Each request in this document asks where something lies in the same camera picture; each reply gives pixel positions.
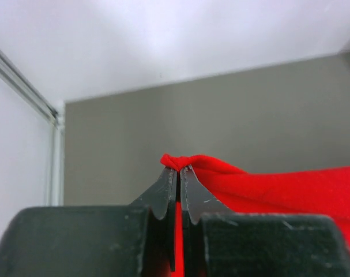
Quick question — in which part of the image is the red t shirt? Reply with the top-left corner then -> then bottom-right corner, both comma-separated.
159,154 -> 350,277

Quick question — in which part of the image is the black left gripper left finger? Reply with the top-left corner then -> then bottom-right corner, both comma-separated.
0,168 -> 177,276

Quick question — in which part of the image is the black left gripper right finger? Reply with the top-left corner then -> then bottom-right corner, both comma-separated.
179,166 -> 350,276

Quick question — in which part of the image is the aluminium frame post left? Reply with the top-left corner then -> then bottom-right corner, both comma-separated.
0,49 -> 65,206

